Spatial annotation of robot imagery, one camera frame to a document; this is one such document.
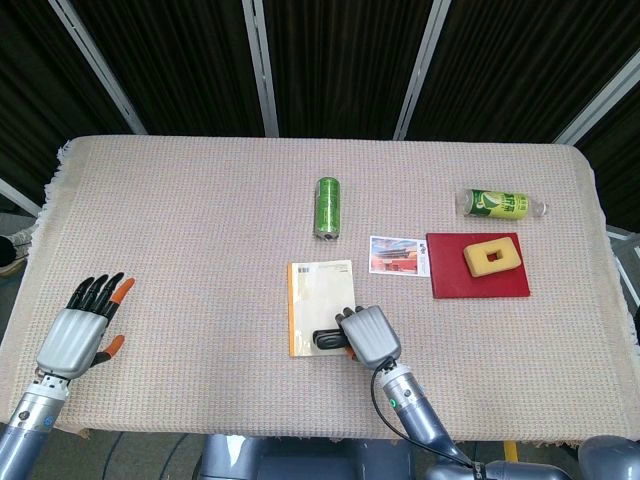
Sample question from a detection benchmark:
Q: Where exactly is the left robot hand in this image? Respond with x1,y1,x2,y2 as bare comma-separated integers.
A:
35,272,137,380

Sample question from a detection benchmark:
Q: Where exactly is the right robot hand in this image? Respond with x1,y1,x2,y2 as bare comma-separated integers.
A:
333,304,404,371

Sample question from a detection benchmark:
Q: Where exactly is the black ribbed plastic object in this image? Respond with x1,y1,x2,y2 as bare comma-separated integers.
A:
310,329,350,351

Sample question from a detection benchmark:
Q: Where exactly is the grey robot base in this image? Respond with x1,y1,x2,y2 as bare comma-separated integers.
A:
197,433,431,480

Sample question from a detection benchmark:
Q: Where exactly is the beige notebook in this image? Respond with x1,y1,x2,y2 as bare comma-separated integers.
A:
287,259,361,358

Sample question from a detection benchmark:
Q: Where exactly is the photo postcard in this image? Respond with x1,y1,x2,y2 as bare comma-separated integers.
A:
368,235,431,278

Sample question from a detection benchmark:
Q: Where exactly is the red board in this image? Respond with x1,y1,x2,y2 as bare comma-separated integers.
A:
425,232,532,300

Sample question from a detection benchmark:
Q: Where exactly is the green can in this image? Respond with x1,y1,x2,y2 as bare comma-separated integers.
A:
313,176,342,242

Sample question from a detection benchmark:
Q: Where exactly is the yellow sponge with hole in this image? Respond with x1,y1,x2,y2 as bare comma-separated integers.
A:
462,237,524,278

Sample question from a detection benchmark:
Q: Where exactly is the beige woven tablecloth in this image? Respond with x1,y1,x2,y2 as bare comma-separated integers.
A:
0,134,640,448

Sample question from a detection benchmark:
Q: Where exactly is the green-label plastic bottle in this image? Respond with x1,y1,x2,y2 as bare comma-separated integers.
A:
455,188,549,220

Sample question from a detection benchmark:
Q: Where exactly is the black cable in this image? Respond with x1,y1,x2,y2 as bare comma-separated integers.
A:
370,367,481,474

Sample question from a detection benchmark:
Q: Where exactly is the white partition frame post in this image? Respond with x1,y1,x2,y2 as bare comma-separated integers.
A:
392,0,452,141
241,0,280,138
553,49,640,146
47,0,149,136

